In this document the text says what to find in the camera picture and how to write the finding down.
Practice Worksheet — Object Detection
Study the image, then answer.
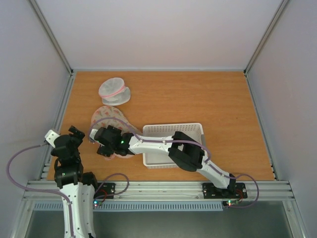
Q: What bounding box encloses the aluminium front rail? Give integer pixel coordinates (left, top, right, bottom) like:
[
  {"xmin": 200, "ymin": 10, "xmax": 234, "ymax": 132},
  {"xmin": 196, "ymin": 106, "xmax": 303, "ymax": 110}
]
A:
[{"xmin": 23, "ymin": 180, "xmax": 295, "ymax": 201}]

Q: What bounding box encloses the round white mesh laundry bag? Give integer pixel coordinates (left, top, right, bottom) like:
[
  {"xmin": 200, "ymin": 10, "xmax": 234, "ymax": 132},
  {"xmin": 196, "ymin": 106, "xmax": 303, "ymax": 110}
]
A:
[{"xmin": 98, "ymin": 77, "xmax": 131, "ymax": 106}]

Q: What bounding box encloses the white plastic basket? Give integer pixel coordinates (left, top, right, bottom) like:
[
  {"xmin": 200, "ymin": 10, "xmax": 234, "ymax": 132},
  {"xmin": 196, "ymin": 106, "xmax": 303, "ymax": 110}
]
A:
[{"xmin": 142, "ymin": 123, "xmax": 206, "ymax": 169}]

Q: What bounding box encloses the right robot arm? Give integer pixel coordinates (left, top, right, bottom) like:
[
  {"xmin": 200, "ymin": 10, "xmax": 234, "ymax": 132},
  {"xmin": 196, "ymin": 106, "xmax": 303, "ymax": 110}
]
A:
[{"xmin": 89, "ymin": 125, "xmax": 236, "ymax": 197}]

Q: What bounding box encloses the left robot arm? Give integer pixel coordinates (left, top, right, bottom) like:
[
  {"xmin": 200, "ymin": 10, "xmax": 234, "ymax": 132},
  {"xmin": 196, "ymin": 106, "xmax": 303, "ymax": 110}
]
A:
[{"xmin": 47, "ymin": 126, "xmax": 100, "ymax": 238}]

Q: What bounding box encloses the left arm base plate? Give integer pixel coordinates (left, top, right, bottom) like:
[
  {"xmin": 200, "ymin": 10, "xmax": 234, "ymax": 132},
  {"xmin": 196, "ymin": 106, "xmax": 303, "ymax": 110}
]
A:
[{"xmin": 94, "ymin": 182, "xmax": 115, "ymax": 199}]

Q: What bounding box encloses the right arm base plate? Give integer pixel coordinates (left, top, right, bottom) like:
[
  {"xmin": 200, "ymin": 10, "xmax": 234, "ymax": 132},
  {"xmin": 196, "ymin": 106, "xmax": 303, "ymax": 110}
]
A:
[{"xmin": 202, "ymin": 182, "xmax": 248, "ymax": 199}]

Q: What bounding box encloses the grey slotted cable duct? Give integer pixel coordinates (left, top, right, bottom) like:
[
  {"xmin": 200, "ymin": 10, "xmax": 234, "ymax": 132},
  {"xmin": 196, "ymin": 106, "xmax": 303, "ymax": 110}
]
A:
[{"xmin": 33, "ymin": 201, "xmax": 223, "ymax": 212}]

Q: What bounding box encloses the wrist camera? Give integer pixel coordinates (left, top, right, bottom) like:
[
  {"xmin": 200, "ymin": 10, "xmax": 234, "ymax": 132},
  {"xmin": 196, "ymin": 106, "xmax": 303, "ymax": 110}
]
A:
[
  {"xmin": 45, "ymin": 129, "xmax": 60, "ymax": 148},
  {"xmin": 89, "ymin": 129, "xmax": 103, "ymax": 146}
]

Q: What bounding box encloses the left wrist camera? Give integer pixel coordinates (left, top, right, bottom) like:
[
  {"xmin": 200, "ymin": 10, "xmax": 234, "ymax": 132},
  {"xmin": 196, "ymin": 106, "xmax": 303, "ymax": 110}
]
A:
[{"xmin": 45, "ymin": 129, "xmax": 60, "ymax": 148}]

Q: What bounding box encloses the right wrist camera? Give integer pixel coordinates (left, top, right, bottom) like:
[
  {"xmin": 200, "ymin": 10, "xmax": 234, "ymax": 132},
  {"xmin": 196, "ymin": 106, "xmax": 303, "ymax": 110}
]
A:
[{"xmin": 89, "ymin": 129, "xmax": 103, "ymax": 146}]

